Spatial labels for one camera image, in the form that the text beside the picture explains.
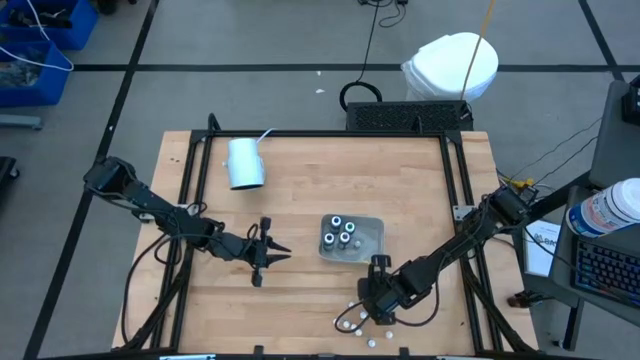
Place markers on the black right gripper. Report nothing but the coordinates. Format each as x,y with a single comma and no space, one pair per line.
385,300

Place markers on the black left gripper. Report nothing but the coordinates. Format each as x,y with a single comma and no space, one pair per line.
240,247

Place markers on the large violet food coloring bottle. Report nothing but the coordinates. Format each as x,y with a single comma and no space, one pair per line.
344,237

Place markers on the large blue food coloring bottle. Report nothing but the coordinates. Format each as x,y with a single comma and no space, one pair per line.
335,221

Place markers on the large green food coloring bottle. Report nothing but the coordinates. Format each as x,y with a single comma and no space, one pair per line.
349,227

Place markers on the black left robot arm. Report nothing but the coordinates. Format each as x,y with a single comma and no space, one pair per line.
145,197

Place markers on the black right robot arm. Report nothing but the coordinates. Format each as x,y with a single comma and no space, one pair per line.
465,240

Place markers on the white plastic bin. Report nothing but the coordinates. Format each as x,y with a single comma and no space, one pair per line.
372,230

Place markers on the white cylindrical projector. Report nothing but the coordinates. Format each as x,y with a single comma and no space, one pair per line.
245,162

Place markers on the silver aluminium extrusion piece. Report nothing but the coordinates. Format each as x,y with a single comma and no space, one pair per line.
462,358
187,357

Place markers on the black desk foot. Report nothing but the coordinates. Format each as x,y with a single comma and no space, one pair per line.
525,299

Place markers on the white paper sheet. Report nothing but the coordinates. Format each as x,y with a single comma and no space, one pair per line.
537,255

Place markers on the black mesh computer case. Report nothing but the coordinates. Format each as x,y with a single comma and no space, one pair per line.
400,116

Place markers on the grey desk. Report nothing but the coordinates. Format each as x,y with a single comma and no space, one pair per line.
615,140
562,260

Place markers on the computer keyboard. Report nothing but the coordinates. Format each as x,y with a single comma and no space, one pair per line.
610,270

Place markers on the white bucket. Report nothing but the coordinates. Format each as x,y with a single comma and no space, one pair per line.
450,65

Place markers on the white wipes canister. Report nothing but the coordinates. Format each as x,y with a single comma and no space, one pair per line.
605,210

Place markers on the blue storage bin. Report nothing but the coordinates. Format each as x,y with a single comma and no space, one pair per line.
85,25
50,92

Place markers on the black caster base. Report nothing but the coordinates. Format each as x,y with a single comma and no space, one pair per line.
6,172

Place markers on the grey metal bar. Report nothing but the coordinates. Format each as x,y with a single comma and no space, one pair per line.
20,122

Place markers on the black electronic device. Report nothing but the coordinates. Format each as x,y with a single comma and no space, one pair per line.
632,100

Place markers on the black aluminium table frame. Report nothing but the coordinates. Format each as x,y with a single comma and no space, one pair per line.
325,133

